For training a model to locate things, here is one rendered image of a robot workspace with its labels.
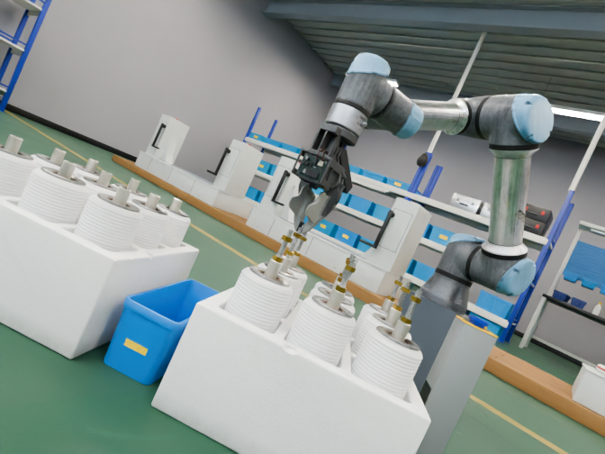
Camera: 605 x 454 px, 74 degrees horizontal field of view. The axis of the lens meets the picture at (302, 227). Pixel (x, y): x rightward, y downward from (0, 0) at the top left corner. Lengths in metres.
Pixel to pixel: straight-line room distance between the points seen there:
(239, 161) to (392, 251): 1.93
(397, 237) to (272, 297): 2.41
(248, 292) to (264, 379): 0.13
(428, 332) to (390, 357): 0.62
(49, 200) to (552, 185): 9.21
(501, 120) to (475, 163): 8.77
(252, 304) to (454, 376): 0.45
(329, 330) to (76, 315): 0.41
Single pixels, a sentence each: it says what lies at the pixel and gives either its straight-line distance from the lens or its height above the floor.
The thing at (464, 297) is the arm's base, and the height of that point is 0.35.
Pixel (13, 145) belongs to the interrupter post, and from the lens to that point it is 0.93.
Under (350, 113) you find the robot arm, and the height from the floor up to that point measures 0.58.
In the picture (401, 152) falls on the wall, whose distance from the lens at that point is 10.51.
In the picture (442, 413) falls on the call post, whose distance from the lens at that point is 0.93.
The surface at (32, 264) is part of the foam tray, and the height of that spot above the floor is 0.11.
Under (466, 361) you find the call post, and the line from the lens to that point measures 0.90.
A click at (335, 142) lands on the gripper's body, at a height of 0.52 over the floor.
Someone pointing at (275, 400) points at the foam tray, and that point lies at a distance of 0.66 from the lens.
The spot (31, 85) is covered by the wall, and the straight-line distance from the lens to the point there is 6.98.
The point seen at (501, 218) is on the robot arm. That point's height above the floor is 0.58.
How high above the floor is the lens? 0.37
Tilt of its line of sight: 1 degrees down
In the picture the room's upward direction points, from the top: 25 degrees clockwise
